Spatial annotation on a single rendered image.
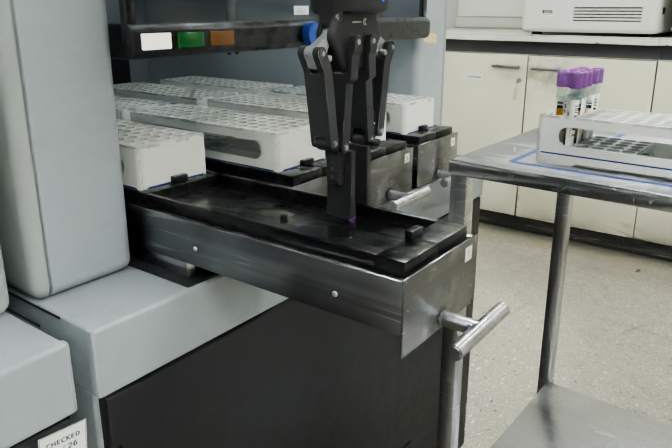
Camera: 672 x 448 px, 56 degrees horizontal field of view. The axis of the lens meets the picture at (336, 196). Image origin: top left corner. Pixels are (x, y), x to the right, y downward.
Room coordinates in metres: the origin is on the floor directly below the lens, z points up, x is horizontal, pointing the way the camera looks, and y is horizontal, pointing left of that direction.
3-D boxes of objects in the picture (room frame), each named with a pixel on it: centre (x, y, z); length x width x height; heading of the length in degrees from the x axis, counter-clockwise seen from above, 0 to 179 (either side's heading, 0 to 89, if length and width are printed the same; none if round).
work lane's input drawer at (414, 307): (0.71, 0.16, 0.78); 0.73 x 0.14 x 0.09; 53
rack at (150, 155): (0.81, 0.31, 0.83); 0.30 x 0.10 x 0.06; 53
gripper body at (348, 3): (0.63, -0.01, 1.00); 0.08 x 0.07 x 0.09; 143
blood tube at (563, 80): (0.81, -0.28, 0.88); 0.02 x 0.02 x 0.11
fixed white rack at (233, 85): (1.33, 0.23, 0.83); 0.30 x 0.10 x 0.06; 53
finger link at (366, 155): (0.64, -0.02, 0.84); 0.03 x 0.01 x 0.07; 53
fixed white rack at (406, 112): (1.14, -0.02, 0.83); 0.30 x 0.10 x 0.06; 53
